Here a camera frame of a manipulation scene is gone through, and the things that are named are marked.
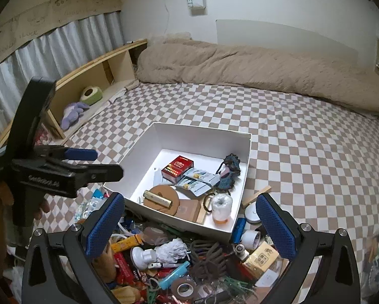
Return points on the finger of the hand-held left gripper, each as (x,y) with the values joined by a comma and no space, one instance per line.
(104,172)
(80,155)

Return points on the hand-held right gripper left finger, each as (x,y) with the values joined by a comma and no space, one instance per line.
(104,228)

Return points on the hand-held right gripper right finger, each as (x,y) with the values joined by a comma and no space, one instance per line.
(276,228)

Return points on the gold lighter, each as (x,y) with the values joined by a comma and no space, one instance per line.
(158,199)

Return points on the blue crocheted pouch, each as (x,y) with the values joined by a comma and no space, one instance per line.
(229,172)

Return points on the white cardboard box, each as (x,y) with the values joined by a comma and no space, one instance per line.
(189,139)

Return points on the orange tube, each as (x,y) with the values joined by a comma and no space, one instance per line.
(126,244)

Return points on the white round device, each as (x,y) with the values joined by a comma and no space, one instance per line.
(252,213)

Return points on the white tape roll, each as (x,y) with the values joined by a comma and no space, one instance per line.
(250,239)

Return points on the yellow cardboard box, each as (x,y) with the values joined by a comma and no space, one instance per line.
(260,258)

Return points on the wooden block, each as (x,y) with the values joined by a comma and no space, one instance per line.
(256,196)

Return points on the blue cylindrical can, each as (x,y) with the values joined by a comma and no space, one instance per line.
(238,229)

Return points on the purple plush toy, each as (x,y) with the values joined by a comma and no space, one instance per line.
(74,114)

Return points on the red snack packet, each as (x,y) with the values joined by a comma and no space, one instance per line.
(124,269)

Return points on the white plastic knob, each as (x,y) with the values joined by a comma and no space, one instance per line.
(142,256)

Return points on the green plush toy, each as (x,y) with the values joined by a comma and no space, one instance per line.
(90,95)

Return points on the round cork coaster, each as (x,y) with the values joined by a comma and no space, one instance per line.
(167,193)

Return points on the green clothes peg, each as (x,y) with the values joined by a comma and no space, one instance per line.
(238,285)

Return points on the red cigarette box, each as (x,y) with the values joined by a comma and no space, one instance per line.
(178,167)

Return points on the cyan lighter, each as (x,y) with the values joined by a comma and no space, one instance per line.
(173,274)

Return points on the brown cardboard card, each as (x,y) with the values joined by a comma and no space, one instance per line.
(189,210)

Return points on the white blue printed sachet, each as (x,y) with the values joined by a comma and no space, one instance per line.
(205,177)
(192,189)

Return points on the wooden headboard shelf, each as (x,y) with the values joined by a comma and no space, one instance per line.
(113,66)

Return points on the checkered bed sheet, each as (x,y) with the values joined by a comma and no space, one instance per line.
(303,133)

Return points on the brown tape roll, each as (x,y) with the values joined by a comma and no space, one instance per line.
(183,288)

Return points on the grey curtain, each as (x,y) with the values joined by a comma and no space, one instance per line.
(50,57)

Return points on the white plastic bag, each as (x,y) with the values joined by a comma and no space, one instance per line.
(15,280)

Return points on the beige curtain valance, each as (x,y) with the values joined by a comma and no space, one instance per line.
(50,15)

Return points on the beige duvet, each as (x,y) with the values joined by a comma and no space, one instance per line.
(256,66)

